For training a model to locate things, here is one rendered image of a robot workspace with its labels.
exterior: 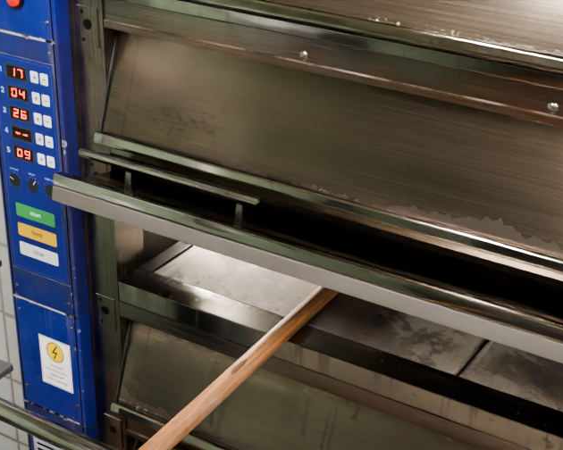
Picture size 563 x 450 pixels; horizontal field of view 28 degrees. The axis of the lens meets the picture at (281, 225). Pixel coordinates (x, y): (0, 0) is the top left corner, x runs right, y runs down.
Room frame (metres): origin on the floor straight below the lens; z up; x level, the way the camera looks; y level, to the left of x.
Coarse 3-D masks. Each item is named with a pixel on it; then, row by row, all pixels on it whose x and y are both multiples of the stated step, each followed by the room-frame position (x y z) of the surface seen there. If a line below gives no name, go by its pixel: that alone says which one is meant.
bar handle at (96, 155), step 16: (96, 160) 1.57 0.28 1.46; (112, 160) 1.55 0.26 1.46; (128, 160) 1.54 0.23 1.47; (128, 176) 1.53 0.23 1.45; (160, 176) 1.50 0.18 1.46; (176, 176) 1.49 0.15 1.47; (208, 192) 1.46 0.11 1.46; (224, 192) 1.44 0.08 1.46; (240, 192) 1.44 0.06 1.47; (240, 208) 1.42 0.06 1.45; (240, 224) 1.42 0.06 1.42
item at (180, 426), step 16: (320, 288) 1.61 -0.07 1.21; (304, 304) 1.56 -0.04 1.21; (320, 304) 1.58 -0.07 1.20; (288, 320) 1.51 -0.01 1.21; (304, 320) 1.53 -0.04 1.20; (272, 336) 1.47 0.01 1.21; (288, 336) 1.49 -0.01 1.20; (256, 352) 1.42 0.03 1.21; (272, 352) 1.44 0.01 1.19; (240, 368) 1.38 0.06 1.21; (256, 368) 1.41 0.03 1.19; (224, 384) 1.34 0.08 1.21; (240, 384) 1.37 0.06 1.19; (208, 400) 1.30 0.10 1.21; (176, 416) 1.26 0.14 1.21; (192, 416) 1.26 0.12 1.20; (160, 432) 1.22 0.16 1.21; (176, 432) 1.23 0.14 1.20; (144, 448) 1.19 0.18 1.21; (160, 448) 1.20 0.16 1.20
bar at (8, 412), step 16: (0, 400) 1.33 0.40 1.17; (0, 416) 1.31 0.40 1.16; (16, 416) 1.30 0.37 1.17; (32, 416) 1.30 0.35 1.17; (32, 432) 1.28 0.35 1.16; (48, 432) 1.27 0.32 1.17; (64, 432) 1.26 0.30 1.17; (64, 448) 1.25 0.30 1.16; (80, 448) 1.24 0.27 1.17; (96, 448) 1.23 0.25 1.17; (112, 448) 1.23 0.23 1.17
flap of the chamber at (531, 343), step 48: (144, 192) 1.57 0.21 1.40; (192, 192) 1.60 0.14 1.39; (192, 240) 1.41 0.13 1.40; (336, 240) 1.43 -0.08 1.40; (384, 240) 1.46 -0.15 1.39; (336, 288) 1.29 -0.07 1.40; (384, 288) 1.26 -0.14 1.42; (480, 288) 1.29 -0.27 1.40; (528, 288) 1.31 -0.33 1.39; (480, 336) 1.18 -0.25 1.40; (528, 336) 1.15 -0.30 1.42
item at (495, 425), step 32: (128, 288) 1.67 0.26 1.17; (160, 288) 1.66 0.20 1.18; (192, 288) 1.66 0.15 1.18; (192, 320) 1.60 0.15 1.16; (224, 320) 1.56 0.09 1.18; (256, 320) 1.56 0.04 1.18; (288, 352) 1.50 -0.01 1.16; (320, 352) 1.47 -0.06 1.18; (352, 352) 1.47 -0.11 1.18; (384, 352) 1.47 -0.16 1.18; (352, 384) 1.44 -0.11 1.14; (384, 384) 1.41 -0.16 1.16; (416, 384) 1.39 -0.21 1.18; (448, 384) 1.39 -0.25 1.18; (480, 384) 1.39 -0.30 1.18; (448, 416) 1.35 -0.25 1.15; (480, 416) 1.33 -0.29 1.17; (512, 416) 1.31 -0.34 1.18; (544, 416) 1.31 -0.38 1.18; (544, 448) 1.28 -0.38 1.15
